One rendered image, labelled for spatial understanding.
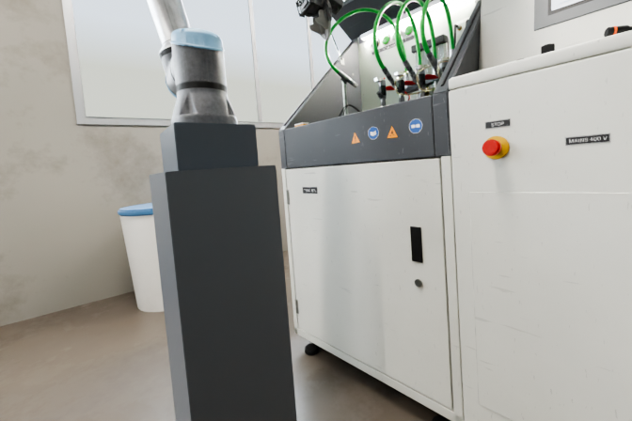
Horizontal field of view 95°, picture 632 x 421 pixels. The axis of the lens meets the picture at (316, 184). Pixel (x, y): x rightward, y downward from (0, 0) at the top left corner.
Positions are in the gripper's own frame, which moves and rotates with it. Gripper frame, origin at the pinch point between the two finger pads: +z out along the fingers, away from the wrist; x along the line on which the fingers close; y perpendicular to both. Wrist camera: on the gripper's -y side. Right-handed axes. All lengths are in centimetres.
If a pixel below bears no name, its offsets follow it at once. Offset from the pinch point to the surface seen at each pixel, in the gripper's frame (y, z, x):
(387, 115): -0.6, 34.3, 13.6
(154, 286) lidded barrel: 53, 74, -137
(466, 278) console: -1, 82, 22
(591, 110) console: -6, 51, 53
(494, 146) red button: 0, 52, 38
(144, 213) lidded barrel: 52, 32, -124
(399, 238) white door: 1, 70, 7
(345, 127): 1.6, 31.7, -1.9
